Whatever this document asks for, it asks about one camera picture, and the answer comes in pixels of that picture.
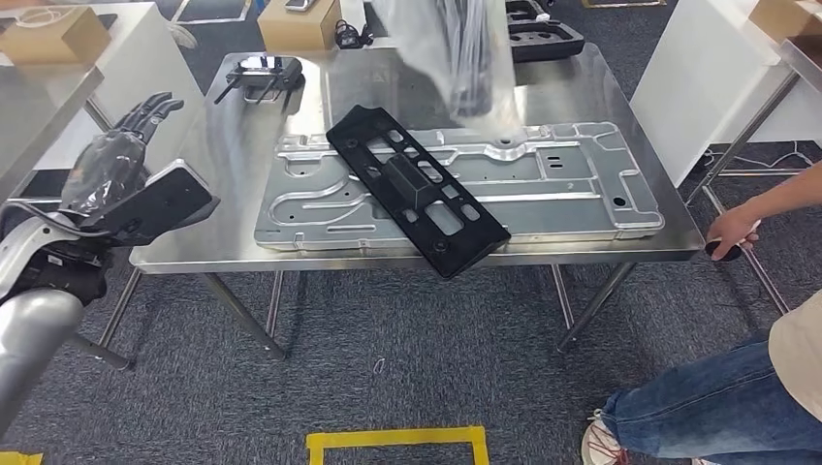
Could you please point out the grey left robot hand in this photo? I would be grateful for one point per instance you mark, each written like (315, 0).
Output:
(109, 170)

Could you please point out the person's hand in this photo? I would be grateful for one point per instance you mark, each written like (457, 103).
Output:
(732, 228)

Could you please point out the black round handheld controller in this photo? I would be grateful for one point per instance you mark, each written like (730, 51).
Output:
(726, 251)

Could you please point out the black plastic panel part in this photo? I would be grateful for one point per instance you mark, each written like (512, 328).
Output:
(411, 186)

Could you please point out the person's forearm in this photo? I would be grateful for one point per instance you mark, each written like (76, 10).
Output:
(787, 192)

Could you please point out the stainless steel workbench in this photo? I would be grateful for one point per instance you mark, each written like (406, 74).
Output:
(270, 212)

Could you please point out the stainless steel table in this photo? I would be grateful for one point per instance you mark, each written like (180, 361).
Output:
(38, 109)
(803, 61)

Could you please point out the white board panel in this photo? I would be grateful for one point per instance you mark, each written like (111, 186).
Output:
(141, 70)

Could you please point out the white cabinet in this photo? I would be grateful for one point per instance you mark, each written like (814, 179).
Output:
(693, 90)

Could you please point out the cardboard box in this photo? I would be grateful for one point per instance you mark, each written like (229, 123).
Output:
(783, 16)
(298, 29)
(54, 35)

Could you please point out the person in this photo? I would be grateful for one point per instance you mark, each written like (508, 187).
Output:
(726, 398)

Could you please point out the stamped sheet metal panel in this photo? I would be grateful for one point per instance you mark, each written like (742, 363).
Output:
(559, 192)

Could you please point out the black handheld device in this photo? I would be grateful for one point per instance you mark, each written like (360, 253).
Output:
(263, 74)

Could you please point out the grey metal rod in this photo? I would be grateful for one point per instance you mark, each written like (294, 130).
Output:
(103, 352)

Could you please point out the smartphone with white case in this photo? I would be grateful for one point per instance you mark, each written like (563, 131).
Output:
(298, 4)

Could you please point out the black plastic tray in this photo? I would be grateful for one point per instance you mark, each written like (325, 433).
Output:
(546, 38)

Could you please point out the small black gadget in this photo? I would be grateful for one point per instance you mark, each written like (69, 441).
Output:
(350, 35)

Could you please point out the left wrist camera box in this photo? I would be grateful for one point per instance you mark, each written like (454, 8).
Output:
(151, 205)

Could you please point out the chrome metal frame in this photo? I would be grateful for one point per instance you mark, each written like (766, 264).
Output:
(738, 173)

